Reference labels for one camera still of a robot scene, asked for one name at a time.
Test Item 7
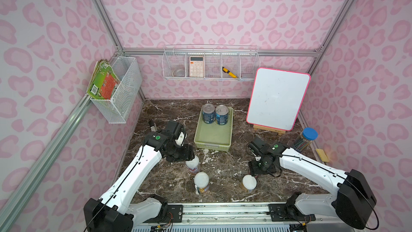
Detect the white lid can back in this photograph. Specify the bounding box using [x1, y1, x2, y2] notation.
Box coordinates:
[186, 156, 200, 175]

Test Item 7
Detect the grey white stapler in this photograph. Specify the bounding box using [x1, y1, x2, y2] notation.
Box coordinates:
[149, 120, 158, 132]

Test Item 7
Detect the white lid yellow can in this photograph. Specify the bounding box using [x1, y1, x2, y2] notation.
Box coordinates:
[194, 172, 209, 195]

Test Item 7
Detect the green plastic basket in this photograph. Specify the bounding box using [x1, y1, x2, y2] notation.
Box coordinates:
[194, 107, 234, 152]

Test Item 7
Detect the blue lid pencil jar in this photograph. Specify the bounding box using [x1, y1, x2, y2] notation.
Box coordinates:
[292, 127, 319, 153]

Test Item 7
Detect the blue soup can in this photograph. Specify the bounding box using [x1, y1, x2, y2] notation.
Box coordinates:
[201, 103, 216, 124]
[215, 105, 229, 125]

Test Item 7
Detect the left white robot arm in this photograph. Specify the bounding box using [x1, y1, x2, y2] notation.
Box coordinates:
[83, 120, 195, 232]

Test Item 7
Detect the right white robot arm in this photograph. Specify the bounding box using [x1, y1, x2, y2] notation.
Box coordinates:
[247, 137, 377, 230]

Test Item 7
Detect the wooden whiteboard stand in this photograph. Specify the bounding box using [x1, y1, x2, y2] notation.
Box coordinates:
[253, 125, 286, 135]

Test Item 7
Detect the yellow sticky note pad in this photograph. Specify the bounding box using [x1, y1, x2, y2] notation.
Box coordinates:
[316, 149, 329, 163]

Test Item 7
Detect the pink framed whiteboard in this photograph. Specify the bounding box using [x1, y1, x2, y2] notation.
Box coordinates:
[246, 67, 311, 131]

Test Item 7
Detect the clear tape roll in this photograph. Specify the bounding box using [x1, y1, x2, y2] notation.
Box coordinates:
[173, 67, 186, 77]

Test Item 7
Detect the pink calculator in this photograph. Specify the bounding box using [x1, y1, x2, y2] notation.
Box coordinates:
[189, 55, 205, 78]

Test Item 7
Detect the yellow black utility knife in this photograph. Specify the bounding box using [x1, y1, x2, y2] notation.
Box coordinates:
[222, 67, 238, 79]

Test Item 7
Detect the green red booklet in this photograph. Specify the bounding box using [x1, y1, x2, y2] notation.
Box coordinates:
[87, 59, 121, 100]

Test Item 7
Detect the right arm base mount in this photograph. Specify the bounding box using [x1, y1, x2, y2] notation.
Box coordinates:
[267, 192, 316, 223]

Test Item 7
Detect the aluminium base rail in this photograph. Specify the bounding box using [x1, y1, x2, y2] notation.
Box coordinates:
[131, 203, 354, 232]

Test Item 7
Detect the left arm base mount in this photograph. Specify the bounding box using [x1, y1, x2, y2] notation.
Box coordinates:
[144, 204, 183, 223]

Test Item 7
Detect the white mesh wall basket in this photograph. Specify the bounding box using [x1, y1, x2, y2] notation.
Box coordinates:
[90, 56, 143, 124]

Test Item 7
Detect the clear wire wall shelf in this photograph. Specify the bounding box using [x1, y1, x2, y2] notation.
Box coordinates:
[162, 45, 260, 80]

